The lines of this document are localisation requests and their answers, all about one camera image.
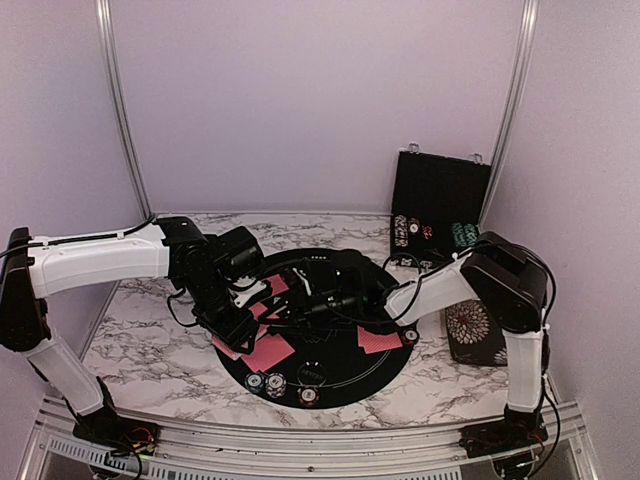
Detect black poker chip case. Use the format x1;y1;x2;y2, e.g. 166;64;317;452
390;149;491;266

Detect round black poker mat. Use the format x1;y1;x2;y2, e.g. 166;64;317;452
215;248;416;409

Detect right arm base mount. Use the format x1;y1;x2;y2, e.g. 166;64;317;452
459;406;548;458

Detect dealt red card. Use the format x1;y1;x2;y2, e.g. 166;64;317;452
264;275;289;297
357;327;403;354
249;302;277;325
248;334;295;365
241;355;279;373

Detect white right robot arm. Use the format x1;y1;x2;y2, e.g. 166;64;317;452
259;232;556;448

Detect green chips in case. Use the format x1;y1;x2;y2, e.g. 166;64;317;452
451;222;479;249

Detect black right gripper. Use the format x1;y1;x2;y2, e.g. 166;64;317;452
259;284;361;337

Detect aluminium frame post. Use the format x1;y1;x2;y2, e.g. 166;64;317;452
481;0;540;222
95;0;153;218

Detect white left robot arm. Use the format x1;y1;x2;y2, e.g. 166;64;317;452
1;216;264;445

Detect clear round dealer button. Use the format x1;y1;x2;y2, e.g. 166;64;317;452
297;362;327;386

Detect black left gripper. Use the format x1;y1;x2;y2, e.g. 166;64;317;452
183;273;260;355

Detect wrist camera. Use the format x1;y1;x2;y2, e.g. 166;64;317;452
329;249;383;316
219;226;264;281

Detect red playing card deck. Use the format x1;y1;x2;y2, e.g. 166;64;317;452
212;336;244;361

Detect aluminium front rail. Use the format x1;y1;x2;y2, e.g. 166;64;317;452
18;398;598;479

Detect green chip stack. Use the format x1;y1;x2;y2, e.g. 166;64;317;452
244;373;265;394

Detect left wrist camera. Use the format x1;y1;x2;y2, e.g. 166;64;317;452
219;226;264;281

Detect black floral rectangular tray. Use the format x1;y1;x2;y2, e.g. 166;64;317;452
444;300;507;367

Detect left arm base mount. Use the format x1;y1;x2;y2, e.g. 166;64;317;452
69;402;160;453

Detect right aluminium frame post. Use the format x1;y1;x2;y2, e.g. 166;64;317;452
481;0;540;222

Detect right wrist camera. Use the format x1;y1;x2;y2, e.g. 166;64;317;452
329;249;383;316

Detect left aluminium frame post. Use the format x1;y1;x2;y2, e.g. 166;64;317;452
95;0;153;218

